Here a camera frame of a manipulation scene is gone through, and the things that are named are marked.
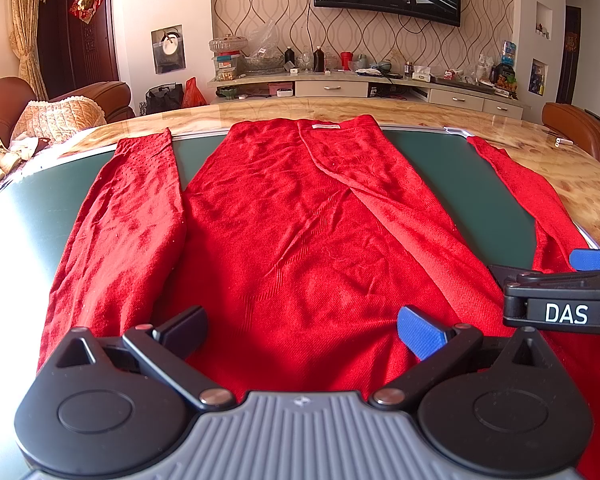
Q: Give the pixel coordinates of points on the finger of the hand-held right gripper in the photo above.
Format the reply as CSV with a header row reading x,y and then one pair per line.
x,y
515,274
597,259

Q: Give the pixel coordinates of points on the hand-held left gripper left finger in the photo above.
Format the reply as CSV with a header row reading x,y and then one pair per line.
x,y
185,330

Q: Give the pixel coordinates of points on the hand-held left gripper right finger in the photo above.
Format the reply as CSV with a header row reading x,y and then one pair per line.
x,y
420,332

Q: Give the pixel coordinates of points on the red knit cardigan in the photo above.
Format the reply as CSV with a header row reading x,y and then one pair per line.
x,y
290,235

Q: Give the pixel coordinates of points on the round wooden table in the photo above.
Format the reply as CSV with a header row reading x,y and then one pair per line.
x,y
580,185

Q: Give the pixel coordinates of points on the green table mat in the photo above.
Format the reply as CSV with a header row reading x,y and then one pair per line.
x,y
455,185

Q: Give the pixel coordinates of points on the small white object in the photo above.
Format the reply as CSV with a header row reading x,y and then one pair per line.
x,y
562,142

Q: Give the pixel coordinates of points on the brown leather chair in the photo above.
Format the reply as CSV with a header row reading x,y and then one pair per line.
x,y
575,130

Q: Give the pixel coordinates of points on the tissue box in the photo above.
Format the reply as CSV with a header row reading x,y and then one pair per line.
x,y
422,75

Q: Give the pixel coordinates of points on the black bag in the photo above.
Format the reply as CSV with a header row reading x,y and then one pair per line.
x,y
164,100

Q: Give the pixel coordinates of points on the red plastic bag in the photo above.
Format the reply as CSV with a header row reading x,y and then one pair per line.
x,y
195,94

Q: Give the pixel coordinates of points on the green dish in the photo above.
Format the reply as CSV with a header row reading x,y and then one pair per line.
x,y
228,94

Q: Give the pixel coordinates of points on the brown leather armchair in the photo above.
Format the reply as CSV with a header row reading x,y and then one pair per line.
x,y
110,97

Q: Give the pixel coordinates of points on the beige quilted sofa cover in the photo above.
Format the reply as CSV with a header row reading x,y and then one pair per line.
x,y
60,120

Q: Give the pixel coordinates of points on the white cloth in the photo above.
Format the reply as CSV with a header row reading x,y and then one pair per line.
x,y
24,145

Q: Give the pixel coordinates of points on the beige tv cabinet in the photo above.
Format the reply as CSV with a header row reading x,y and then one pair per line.
x,y
330,89

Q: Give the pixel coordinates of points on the clear plastic container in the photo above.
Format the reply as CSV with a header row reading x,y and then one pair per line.
x,y
226,66

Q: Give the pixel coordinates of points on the red cup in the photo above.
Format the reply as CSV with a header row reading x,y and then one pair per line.
x,y
347,61

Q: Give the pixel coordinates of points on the glass tray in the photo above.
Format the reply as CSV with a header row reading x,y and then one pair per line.
x,y
262,65

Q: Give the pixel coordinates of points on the lidded glass dish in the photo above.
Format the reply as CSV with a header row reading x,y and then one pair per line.
x,y
227,44

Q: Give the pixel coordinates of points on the brown glass bottle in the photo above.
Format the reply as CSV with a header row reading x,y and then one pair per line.
x,y
290,60
319,60

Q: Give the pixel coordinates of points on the dark wooden door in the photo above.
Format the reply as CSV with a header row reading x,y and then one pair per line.
x,y
60,50

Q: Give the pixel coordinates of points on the red door ornament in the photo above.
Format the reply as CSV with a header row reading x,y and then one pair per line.
x,y
86,2

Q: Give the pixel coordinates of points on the gold curtain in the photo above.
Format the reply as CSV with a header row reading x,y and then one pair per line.
x,y
27,20

